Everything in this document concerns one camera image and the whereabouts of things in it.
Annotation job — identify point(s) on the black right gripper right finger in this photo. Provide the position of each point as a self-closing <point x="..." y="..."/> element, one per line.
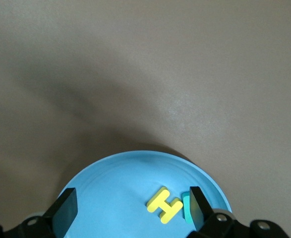
<point x="199" y="210"/>

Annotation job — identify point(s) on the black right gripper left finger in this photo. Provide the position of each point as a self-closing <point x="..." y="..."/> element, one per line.
<point x="66" y="210"/>

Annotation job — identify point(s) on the teal uppercase R letter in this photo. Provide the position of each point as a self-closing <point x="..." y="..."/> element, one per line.
<point x="187" y="210"/>

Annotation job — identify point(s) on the yellow uppercase H letter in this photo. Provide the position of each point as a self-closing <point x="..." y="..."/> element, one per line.
<point x="165" y="204"/>

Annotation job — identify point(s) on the blue plate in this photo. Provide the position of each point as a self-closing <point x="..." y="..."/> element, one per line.
<point x="115" y="188"/>

